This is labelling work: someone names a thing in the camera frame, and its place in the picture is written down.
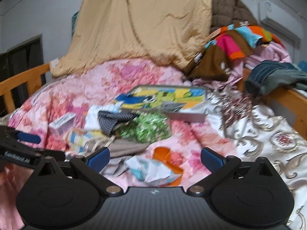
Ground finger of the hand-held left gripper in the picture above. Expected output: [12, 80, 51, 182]
[36, 149, 66, 163]
[13, 131, 42, 145]

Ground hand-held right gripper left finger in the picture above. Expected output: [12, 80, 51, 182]
[36, 147, 123, 196]

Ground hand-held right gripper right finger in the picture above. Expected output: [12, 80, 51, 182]
[187, 147, 272, 196]

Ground grey cloth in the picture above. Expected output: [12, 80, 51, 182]
[102, 154, 135, 176]

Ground beige knit cloth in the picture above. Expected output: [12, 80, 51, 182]
[84, 139, 150, 159]

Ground yellow striped sock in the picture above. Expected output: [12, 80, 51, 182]
[65, 127, 109, 156]

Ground orange strap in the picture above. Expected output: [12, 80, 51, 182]
[152, 146, 184, 186]

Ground white teal cloth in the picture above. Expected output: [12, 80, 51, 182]
[125, 154, 180, 187]

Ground grey cartoon print box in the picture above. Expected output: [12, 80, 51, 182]
[114, 85, 208, 123]

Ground small white carton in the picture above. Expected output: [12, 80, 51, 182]
[49, 112, 77, 137]

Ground dark striped sock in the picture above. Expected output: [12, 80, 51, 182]
[97, 110, 139, 136]

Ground green patterned bag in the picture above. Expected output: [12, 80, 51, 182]
[119, 113, 171, 145]

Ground white gold patterned blanket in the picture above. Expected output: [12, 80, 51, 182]
[206, 86, 307, 230]

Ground dark cabinet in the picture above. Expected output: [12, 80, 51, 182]
[0, 35, 46, 113]

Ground blue jeans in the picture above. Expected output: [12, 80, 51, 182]
[245, 60, 307, 95]

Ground colourful striped blanket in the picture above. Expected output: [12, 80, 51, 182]
[187, 23, 286, 80]

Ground pink satin cloth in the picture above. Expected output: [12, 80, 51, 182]
[192, 42, 293, 94]

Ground tan quilt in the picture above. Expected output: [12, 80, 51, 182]
[51, 0, 216, 77]

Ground brown quilted blanket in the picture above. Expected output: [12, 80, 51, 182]
[210, 0, 259, 33]

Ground white air conditioner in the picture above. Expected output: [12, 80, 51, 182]
[258, 1, 302, 39]

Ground wooden bed rail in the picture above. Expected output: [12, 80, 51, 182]
[237, 68, 307, 139]

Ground teal wall poster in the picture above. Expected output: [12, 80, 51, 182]
[71, 11, 80, 38]

